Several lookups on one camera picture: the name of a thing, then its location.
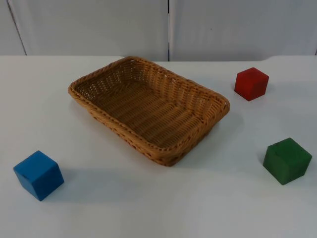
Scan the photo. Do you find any green cube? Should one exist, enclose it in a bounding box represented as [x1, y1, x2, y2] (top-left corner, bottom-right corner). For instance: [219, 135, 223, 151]
[263, 137, 313, 186]

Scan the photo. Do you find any red cube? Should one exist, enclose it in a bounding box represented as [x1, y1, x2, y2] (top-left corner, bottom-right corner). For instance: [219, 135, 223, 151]
[234, 67, 269, 102]

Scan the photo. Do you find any pale brown wicker basket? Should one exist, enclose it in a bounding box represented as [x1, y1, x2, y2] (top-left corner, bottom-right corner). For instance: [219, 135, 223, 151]
[68, 56, 230, 167]

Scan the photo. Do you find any blue cube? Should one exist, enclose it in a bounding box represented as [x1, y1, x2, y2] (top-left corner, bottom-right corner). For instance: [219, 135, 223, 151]
[13, 150, 65, 201]

